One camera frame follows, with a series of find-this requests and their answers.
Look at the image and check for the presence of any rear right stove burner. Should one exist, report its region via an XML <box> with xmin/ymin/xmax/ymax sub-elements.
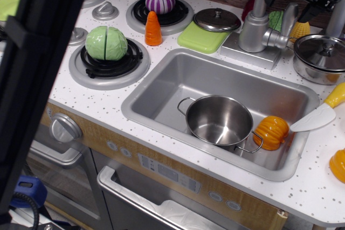
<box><xmin>126</xmin><ymin>0</ymin><xmax>194</xmax><ymax>36</ymax></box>

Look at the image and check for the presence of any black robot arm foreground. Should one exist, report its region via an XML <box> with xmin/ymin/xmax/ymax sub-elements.
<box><xmin>1</xmin><ymin>0</ymin><xmax>344</xmax><ymax>227</ymax></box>

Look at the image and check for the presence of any silver stove knob lower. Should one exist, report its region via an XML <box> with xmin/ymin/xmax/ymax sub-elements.
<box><xmin>68</xmin><ymin>27</ymin><xmax>88</xmax><ymax>46</ymax></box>

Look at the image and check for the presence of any green plate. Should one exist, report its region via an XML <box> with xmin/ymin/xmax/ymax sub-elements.
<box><xmin>0</xmin><ymin>0</ymin><xmax>20</xmax><ymax>22</ymax></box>

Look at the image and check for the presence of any silver oven dial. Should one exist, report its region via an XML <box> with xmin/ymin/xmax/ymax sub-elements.
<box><xmin>49</xmin><ymin>113</ymin><xmax>82</xmax><ymax>143</ymax></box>

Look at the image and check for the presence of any orange toy carrot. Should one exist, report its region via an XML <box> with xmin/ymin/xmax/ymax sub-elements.
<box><xmin>144</xmin><ymin>11</ymin><xmax>163</xmax><ymax>46</ymax></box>

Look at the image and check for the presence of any front stove burner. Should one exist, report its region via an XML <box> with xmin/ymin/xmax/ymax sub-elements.
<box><xmin>68</xmin><ymin>39</ymin><xmax>150</xmax><ymax>90</ymax></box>

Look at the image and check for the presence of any silver toy faucet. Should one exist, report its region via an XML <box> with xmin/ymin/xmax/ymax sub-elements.
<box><xmin>220</xmin><ymin>0</ymin><xmax>283</xmax><ymax>70</ymax></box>

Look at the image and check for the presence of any grey toy sink basin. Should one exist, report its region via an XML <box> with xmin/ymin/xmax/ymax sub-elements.
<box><xmin>121</xmin><ymin>48</ymin><xmax>319</xmax><ymax>182</ymax></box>

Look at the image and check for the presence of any silver faucet lever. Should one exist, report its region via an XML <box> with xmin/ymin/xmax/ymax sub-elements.
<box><xmin>262</xmin><ymin>2</ymin><xmax>299</xmax><ymax>49</ymax></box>

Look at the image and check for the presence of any steel pot with lid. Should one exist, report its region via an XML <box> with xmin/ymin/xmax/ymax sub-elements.
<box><xmin>293</xmin><ymin>34</ymin><xmax>344</xmax><ymax>85</ymax></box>

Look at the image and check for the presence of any blue clamp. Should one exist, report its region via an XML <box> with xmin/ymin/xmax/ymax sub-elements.
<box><xmin>10</xmin><ymin>175</ymin><xmax>47</xmax><ymax>208</ymax></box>

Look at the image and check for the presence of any oven door handle left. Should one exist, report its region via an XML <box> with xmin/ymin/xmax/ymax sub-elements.
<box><xmin>30</xmin><ymin>141</ymin><xmax>82</xmax><ymax>169</ymax></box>

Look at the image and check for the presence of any green cutting board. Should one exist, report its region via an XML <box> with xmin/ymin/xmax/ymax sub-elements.
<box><xmin>177</xmin><ymin>22</ymin><xmax>230</xmax><ymax>54</ymax></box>

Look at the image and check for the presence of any white yellow toy knife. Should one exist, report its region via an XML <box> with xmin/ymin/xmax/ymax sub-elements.
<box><xmin>290</xmin><ymin>82</ymin><xmax>344</xmax><ymax>133</ymax></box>

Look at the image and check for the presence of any dishwasher door handle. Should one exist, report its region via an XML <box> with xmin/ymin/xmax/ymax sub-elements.
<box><xmin>96</xmin><ymin>165</ymin><xmax>227</xmax><ymax>230</ymax></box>

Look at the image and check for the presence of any small steel pot lid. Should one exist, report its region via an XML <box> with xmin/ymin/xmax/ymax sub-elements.
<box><xmin>194</xmin><ymin>8</ymin><xmax>241</xmax><ymax>32</ymax></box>

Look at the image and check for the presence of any silver stove knob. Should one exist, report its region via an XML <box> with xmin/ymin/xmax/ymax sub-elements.
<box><xmin>92</xmin><ymin>2</ymin><xmax>119</xmax><ymax>21</ymax></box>
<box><xmin>68</xmin><ymin>27</ymin><xmax>88</xmax><ymax>46</ymax></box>

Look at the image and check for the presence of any black braided cable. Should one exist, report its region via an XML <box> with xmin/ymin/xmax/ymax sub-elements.
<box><xmin>12</xmin><ymin>191</ymin><xmax>40</xmax><ymax>230</ymax></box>

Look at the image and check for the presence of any green toy lettuce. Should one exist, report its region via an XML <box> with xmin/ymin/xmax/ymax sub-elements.
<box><xmin>268</xmin><ymin>11</ymin><xmax>284</xmax><ymax>32</ymax></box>

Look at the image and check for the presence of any steel pot in sink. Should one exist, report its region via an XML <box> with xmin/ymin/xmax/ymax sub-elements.
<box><xmin>177</xmin><ymin>95</ymin><xmax>263</xmax><ymax>154</ymax></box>

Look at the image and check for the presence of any silver stove knob middle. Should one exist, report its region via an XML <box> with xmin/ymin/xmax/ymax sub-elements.
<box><xmin>92</xmin><ymin>2</ymin><xmax>119</xmax><ymax>21</ymax></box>

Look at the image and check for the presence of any yellow toy pepper piece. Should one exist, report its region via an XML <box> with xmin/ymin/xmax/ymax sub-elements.
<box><xmin>329</xmin><ymin>149</ymin><xmax>345</xmax><ymax>183</ymax></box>

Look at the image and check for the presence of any green toy cabbage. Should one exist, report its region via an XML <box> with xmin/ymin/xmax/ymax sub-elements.
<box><xmin>85</xmin><ymin>26</ymin><xmax>128</xmax><ymax>61</ymax></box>

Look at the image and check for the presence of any yellow toy corn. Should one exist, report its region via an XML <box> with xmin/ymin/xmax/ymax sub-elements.
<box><xmin>289</xmin><ymin>22</ymin><xmax>311</xmax><ymax>43</ymax></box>

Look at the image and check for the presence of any orange toy pumpkin half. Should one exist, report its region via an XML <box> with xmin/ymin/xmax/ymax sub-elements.
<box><xmin>253</xmin><ymin>116</ymin><xmax>289</xmax><ymax>151</ymax></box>

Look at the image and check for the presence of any purple toy onion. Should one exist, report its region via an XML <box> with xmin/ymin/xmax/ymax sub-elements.
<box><xmin>145</xmin><ymin>0</ymin><xmax>176</xmax><ymax>15</ymax></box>

